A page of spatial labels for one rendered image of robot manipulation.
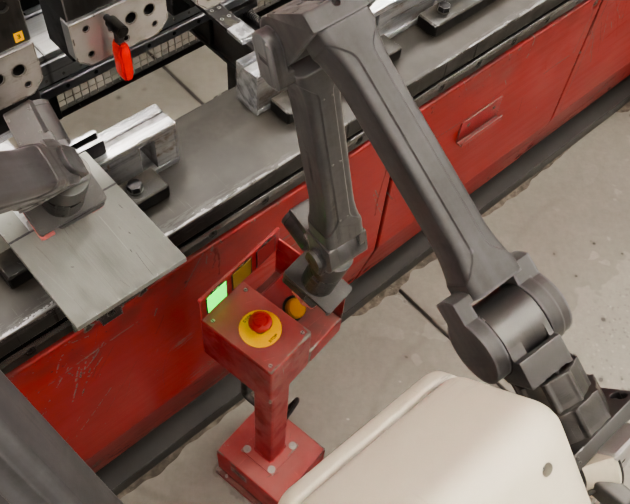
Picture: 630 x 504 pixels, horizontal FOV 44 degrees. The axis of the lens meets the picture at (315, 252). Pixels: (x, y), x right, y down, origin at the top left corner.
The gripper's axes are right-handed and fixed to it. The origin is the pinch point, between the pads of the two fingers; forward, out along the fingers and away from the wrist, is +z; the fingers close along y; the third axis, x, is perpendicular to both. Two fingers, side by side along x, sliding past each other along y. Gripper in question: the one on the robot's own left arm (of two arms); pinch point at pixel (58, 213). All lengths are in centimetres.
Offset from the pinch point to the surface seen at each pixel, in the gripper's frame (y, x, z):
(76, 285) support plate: 4.1, 10.6, -3.8
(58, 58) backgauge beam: -18.9, -27.9, 20.6
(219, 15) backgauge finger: -46, -20, 12
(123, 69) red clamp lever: -16.1, -10.6, -12.3
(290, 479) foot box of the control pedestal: -22, 69, 65
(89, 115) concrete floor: -52, -51, 143
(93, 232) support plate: -2.5, 5.0, -0.7
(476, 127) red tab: -103, 24, 40
